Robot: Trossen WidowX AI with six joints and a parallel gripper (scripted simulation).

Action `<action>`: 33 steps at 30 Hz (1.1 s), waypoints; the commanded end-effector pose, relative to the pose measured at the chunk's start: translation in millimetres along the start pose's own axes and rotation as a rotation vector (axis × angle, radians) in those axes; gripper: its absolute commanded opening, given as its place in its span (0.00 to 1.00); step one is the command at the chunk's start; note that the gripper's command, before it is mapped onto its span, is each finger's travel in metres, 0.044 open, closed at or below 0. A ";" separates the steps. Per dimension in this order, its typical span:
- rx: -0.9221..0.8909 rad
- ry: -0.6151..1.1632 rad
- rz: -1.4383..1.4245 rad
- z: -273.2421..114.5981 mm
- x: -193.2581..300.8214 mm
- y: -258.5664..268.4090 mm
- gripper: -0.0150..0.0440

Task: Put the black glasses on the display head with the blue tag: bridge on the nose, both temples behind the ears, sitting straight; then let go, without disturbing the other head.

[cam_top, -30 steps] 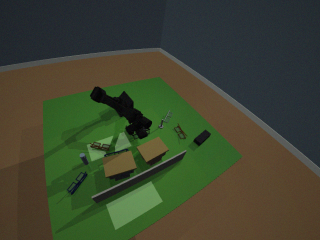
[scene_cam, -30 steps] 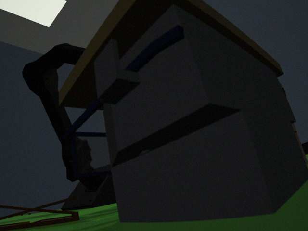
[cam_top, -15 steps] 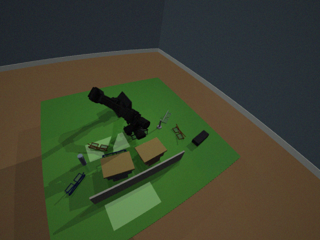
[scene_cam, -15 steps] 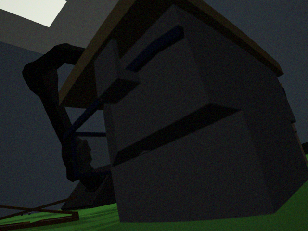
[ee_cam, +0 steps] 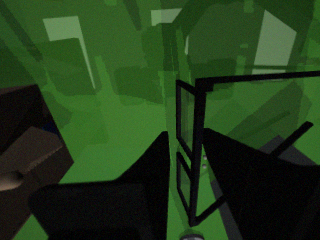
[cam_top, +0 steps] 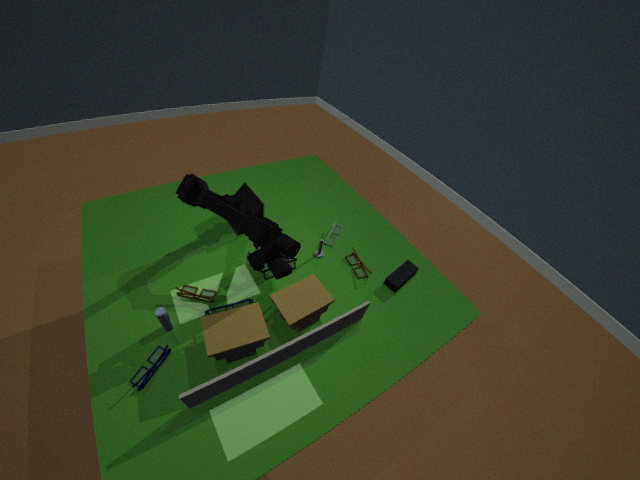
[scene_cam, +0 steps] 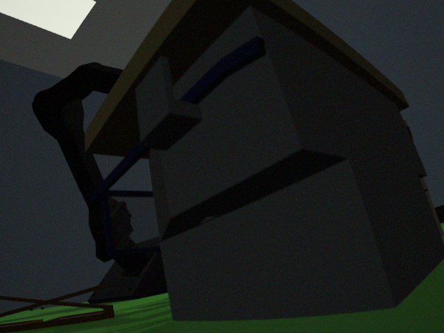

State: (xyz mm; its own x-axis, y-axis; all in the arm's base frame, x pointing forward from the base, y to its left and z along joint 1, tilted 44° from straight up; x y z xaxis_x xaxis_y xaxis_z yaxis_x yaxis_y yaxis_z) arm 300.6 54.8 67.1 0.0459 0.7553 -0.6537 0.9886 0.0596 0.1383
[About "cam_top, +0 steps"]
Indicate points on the long dark grey flat bar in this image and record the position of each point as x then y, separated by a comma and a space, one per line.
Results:
240, 374

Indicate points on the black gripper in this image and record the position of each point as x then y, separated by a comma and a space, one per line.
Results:
279, 268

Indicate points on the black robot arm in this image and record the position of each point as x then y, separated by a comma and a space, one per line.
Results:
194, 191

